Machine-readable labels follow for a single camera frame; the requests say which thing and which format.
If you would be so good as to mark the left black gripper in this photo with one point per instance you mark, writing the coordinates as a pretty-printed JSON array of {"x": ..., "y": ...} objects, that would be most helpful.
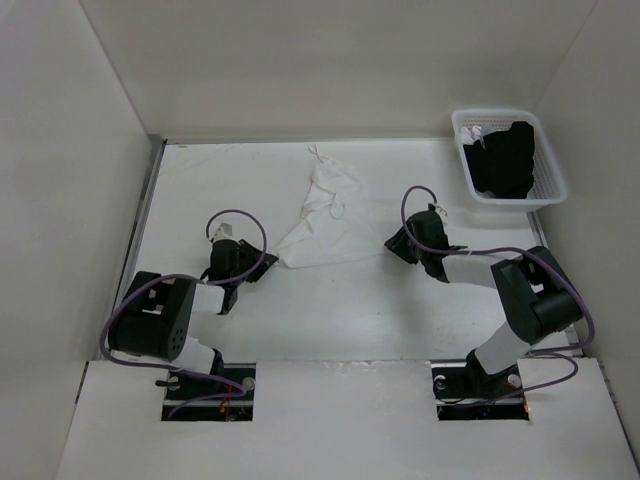
[{"x": 253, "y": 254}]

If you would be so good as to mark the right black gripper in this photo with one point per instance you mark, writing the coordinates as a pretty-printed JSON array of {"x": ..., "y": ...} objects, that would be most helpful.
[{"x": 397, "y": 244}]

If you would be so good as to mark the white tank top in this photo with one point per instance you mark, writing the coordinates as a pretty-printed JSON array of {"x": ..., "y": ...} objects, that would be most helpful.
[{"x": 336, "y": 224}]

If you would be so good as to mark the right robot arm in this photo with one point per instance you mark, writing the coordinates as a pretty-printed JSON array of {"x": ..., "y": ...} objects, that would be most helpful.
[{"x": 535, "y": 294}]

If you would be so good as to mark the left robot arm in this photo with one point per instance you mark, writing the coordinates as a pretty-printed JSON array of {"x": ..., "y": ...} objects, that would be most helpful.
[{"x": 152, "y": 323}]

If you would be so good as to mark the black tank top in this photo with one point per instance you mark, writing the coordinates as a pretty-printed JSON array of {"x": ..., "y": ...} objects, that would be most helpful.
[{"x": 501, "y": 163}]

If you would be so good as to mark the small white cloth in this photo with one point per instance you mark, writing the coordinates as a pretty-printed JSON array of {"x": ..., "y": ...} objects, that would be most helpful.
[{"x": 471, "y": 135}]

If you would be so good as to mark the white plastic basket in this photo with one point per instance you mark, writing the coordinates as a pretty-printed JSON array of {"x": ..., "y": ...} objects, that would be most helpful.
[{"x": 549, "y": 186}]

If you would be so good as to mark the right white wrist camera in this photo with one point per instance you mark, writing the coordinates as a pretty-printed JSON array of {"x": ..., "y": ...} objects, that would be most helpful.
[{"x": 438, "y": 209}]

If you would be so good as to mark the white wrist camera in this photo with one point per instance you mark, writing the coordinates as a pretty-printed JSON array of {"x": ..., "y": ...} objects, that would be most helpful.
[
  {"x": 438, "y": 209},
  {"x": 223, "y": 232}
]

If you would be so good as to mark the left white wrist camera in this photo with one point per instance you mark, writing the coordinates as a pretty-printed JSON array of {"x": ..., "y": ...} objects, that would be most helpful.
[{"x": 223, "y": 232}]

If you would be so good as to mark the metal table edge rail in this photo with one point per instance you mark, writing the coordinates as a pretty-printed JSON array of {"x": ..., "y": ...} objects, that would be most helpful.
[{"x": 157, "y": 144}]

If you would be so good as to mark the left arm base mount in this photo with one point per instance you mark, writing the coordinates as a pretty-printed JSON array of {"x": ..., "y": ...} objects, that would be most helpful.
[{"x": 190, "y": 399}]

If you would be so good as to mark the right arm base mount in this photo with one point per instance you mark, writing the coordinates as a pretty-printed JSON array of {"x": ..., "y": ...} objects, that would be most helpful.
[{"x": 458, "y": 400}]

